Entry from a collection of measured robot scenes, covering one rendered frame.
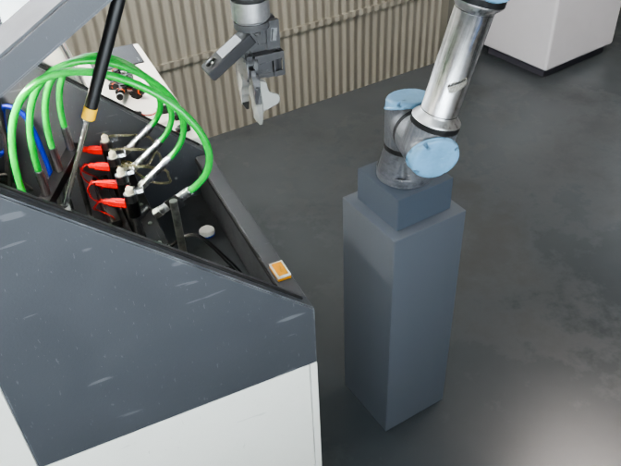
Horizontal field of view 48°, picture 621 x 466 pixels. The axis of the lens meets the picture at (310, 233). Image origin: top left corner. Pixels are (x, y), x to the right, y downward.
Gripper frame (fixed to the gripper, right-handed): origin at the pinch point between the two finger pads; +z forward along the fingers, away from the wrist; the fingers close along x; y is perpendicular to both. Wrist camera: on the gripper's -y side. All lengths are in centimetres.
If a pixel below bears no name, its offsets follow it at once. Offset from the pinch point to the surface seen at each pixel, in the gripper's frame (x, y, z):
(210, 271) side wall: -34.7, -21.9, 8.7
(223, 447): -35, -26, 58
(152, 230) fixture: 1.1, -25.2, 23.5
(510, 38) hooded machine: 191, 232, 104
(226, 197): 9.4, -5.0, 26.4
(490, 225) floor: 65, 127, 121
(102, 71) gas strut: -33, -32, -31
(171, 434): -35, -35, 47
